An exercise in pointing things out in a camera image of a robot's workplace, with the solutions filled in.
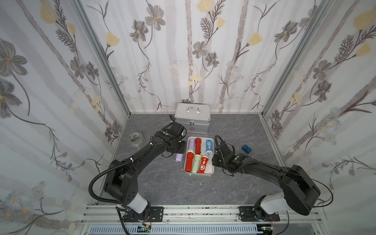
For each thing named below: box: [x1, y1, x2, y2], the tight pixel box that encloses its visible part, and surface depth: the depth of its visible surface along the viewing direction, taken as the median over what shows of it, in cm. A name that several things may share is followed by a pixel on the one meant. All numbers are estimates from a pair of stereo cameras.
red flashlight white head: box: [198, 155, 210, 174], surface depth 91 cm
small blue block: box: [241, 144, 253, 155], surface depth 100 cm
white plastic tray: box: [183, 136, 215, 176], surface depth 91 cm
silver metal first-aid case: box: [174, 102, 212, 135], surface depth 103 cm
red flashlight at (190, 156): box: [185, 152, 195, 173], surface depth 92 cm
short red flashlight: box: [194, 137, 202, 156], surface depth 100 cm
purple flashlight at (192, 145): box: [187, 138, 196, 154], surface depth 100 cm
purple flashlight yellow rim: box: [174, 153, 184, 163], surface depth 81 cm
